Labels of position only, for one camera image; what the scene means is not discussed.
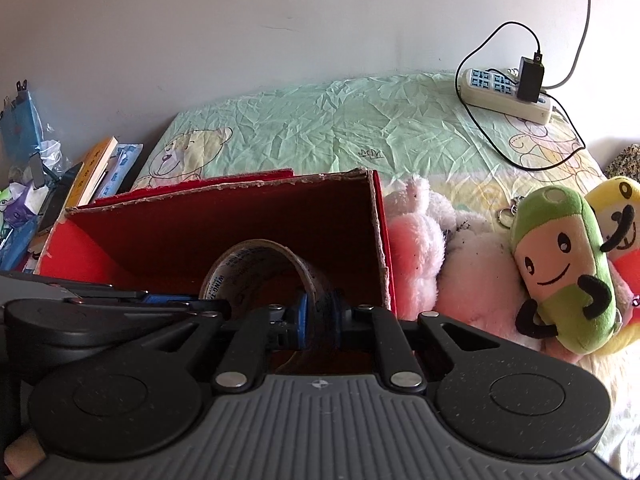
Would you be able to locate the white power strip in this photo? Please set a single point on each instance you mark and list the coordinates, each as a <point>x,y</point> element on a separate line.
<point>495,92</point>

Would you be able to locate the brown packing tape roll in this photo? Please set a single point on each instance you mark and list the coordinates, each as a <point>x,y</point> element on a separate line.
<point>257,273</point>

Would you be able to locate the black power adapter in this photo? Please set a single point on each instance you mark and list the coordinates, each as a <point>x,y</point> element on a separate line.
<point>530,76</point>

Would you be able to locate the red cardboard box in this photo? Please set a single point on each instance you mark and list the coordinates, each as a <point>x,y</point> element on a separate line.
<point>166,239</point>

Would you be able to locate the pink plush toy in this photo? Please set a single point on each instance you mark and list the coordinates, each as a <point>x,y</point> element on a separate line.
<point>451,261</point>

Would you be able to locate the blue white box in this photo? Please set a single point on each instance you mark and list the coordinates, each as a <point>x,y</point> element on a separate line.
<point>118,166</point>

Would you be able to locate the green bean plush toy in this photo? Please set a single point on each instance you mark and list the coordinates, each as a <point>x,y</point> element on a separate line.
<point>559,250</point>

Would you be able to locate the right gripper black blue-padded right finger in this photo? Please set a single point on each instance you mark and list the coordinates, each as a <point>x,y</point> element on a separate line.
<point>369,341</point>

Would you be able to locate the metal keyring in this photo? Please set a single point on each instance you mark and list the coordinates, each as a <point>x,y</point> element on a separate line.
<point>506,216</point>

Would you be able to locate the purple white package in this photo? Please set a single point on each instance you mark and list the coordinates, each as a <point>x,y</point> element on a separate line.
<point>20,203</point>

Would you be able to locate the yellow plush toy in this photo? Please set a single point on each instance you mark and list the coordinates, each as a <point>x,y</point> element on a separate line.
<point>615,203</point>

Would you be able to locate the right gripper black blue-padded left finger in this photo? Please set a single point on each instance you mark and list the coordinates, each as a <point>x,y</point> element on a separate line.
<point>262,331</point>

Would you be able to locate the blue plastic bag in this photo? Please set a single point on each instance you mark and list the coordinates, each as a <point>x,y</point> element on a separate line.
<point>21,129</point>

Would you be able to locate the yellow book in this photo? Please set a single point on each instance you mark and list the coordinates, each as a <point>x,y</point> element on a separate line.
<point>90,174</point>

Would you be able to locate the green cartoon bed sheet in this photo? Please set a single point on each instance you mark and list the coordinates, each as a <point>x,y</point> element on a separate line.
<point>399,126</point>

